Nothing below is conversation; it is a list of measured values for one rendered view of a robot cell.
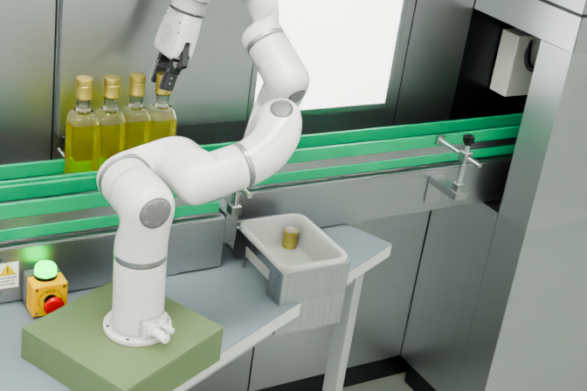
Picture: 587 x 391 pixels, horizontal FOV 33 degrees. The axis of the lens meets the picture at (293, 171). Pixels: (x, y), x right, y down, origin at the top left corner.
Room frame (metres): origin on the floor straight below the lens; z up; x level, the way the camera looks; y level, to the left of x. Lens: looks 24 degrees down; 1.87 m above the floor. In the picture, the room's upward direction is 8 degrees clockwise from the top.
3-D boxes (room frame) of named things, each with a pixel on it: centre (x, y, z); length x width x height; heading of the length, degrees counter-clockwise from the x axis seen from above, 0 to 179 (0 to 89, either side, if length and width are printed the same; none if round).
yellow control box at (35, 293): (1.65, 0.45, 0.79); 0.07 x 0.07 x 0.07; 33
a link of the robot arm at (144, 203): (1.53, 0.26, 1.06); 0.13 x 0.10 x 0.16; 36
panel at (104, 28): (2.24, 0.16, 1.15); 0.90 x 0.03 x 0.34; 123
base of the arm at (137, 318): (1.52, 0.24, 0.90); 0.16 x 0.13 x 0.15; 53
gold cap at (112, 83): (1.92, 0.40, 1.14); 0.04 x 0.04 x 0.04
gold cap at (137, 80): (1.95, 0.35, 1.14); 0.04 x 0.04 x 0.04
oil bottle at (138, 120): (1.95, 0.35, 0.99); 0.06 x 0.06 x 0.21; 33
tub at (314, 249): (1.93, -0.02, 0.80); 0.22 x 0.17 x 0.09; 33
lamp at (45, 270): (1.66, 0.45, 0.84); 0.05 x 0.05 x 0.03
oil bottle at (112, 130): (1.92, 0.40, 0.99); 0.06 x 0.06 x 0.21; 33
